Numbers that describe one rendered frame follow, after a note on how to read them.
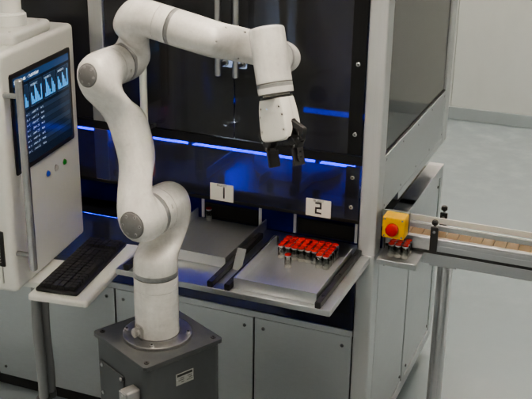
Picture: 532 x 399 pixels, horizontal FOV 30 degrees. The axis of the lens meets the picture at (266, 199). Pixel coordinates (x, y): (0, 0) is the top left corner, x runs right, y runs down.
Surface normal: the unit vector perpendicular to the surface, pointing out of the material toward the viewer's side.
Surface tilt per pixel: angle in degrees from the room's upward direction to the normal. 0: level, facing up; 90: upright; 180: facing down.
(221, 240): 0
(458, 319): 0
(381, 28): 90
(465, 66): 90
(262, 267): 0
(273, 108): 83
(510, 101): 90
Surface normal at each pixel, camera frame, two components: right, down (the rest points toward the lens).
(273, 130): -0.79, 0.14
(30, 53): 0.97, 0.11
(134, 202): -0.35, -0.16
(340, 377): -0.38, 0.33
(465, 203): 0.01, -0.93
